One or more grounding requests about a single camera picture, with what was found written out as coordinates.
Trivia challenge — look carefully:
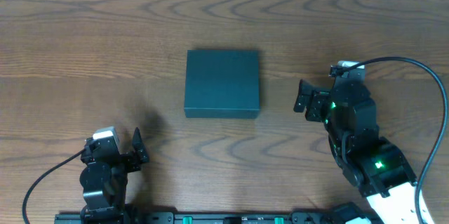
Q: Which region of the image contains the black gift box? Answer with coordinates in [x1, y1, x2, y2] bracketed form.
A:
[184, 50, 260, 119]

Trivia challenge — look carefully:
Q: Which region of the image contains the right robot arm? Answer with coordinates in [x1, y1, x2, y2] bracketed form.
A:
[294, 79, 433, 223]

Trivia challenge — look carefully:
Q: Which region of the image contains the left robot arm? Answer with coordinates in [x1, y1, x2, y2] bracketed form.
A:
[79, 126, 149, 223]

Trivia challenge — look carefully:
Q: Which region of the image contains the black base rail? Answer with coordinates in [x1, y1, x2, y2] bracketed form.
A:
[54, 212, 373, 224]

